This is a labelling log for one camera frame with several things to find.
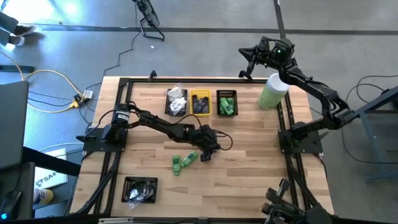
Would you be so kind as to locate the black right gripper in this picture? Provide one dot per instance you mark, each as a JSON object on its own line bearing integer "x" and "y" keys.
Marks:
{"x": 263, "y": 56}

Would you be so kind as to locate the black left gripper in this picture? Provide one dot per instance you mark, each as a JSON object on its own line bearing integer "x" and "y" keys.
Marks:
{"x": 205, "y": 138}

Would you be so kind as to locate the green travel bottle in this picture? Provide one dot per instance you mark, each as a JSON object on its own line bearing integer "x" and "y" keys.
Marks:
{"x": 230, "y": 100}
{"x": 176, "y": 165}
{"x": 222, "y": 105}
{"x": 189, "y": 158}
{"x": 229, "y": 109}

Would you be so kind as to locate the dark blue travel tube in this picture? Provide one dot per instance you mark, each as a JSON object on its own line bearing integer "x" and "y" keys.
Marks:
{"x": 201, "y": 101}
{"x": 195, "y": 104}
{"x": 206, "y": 104}
{"x": 201, "y": 108}

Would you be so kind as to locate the black round item clear bag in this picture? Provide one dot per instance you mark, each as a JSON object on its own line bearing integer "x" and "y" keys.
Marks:
{"x": 135, "y": 194}
{"x": 147, "y": 188}

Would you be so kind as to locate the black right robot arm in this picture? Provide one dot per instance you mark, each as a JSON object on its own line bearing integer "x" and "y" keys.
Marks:
{"x": 314, "y": 87}

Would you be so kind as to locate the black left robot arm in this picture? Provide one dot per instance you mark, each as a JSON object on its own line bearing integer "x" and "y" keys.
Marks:
{"x": 155, "y": 122}

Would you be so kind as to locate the green disinfecting wipes canister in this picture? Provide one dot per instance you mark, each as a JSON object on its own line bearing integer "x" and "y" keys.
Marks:
{"x": 273, "y": 93}

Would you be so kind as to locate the black slotted plastic basket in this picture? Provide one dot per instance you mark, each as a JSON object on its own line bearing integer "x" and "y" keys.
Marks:
{"x": 168, "y": 107}
{"x": 218, "y": 107}

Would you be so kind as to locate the yellow slotted plastic basket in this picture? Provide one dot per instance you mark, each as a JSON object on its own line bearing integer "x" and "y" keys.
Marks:
{"x": 192, "y": 107}

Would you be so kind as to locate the wide black slotted basket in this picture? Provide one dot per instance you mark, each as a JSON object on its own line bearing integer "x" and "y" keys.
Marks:
{"x": 126, "y": 189}

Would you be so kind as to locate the black floor fan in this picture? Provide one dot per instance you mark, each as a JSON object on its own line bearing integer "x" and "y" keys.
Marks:
{"x": 148, "y": 14}

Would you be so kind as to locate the grey metal bench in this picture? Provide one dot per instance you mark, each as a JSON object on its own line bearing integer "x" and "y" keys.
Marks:
{"x": 373, "y": 102}

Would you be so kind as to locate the small white power adapter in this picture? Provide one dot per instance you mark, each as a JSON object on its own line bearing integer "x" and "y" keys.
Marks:
{"x": 88, "y": 94}

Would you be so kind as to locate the black desk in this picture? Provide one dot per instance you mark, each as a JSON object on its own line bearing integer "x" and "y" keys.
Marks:
{"x": 49, "y": 160}

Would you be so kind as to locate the white printed cardboard box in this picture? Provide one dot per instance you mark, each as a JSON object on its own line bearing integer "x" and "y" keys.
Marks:
{"x": 49, "y": 180}

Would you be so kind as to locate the white and yellow item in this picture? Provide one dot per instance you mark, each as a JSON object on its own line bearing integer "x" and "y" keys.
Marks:
{"x": 43, "y": 196}

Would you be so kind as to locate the black computer mouse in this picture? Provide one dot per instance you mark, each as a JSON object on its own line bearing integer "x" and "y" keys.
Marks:
{"x": 11, "y": 202}

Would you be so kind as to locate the black flat floor bar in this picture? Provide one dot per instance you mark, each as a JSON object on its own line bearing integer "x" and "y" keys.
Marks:
{"x": 15, "y": 69}

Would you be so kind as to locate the person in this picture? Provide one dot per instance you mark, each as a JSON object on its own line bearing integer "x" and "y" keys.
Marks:
{"x": 15, "y": 31}

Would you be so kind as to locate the black aluminium table frame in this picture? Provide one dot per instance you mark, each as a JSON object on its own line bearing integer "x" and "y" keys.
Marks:
{"x": 202, "y": 80}

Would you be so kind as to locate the silver metal bracket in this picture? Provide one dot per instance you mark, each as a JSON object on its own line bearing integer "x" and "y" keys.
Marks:
{"x": 115, "y": 220}

